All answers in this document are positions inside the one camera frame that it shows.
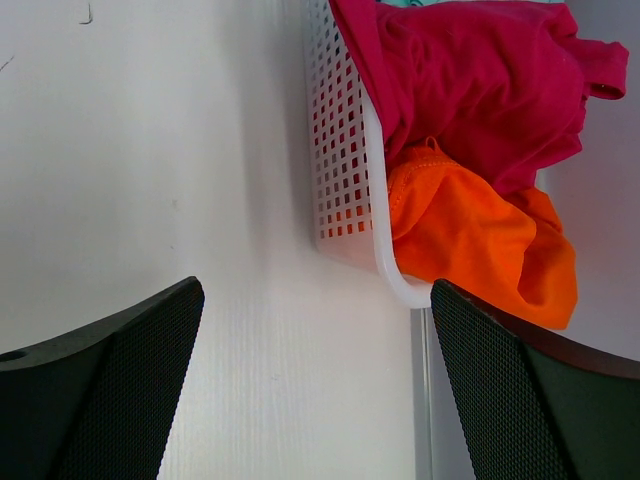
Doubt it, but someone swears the right side aluminium rail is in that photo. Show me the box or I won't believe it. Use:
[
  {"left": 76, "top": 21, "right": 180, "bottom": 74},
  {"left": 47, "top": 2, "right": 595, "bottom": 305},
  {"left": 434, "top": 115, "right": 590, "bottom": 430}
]
[{"left": 410, "top": 308, "right": 434, "bottom": 480}]

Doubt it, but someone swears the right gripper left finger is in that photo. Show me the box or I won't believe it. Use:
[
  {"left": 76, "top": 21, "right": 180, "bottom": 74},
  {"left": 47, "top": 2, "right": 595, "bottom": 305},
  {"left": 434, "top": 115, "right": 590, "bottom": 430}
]
[{"left": 1, "top": 277, "right": 204, "bottom": 479}]

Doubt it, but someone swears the orange t shirt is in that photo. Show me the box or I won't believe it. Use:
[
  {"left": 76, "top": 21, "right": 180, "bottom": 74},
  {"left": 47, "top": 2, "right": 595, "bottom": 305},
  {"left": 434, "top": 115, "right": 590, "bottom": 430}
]
[{"left": 387, "top": 139, "right": 578, "bottom": 330}]

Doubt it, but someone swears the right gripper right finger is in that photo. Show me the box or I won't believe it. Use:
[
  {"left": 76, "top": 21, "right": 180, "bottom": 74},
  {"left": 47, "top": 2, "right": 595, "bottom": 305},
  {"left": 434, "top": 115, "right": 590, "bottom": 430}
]
[{"left": 431, "top": 280, "right": 639, "bottom": 479}]

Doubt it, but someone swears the white plastic bin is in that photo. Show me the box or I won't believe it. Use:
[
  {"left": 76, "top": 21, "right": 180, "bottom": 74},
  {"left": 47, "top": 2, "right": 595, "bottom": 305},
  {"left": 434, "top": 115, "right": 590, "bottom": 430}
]
[{"left": 303, "top": 1, "right": 432, "bottom": 309}]

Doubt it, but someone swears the teal t shirt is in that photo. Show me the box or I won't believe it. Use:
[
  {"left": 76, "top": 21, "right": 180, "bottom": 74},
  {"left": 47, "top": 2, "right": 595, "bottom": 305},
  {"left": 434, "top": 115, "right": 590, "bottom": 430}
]
[{"left": 381, "top": 0, "right": 440, "bottom": 8}]

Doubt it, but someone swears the crimson red t shirt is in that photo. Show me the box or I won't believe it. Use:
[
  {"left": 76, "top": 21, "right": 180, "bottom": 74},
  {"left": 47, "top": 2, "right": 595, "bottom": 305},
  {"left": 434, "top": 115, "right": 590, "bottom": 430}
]
[{"left": 331, "top": 1, "right": 629, "bottom": 194}]

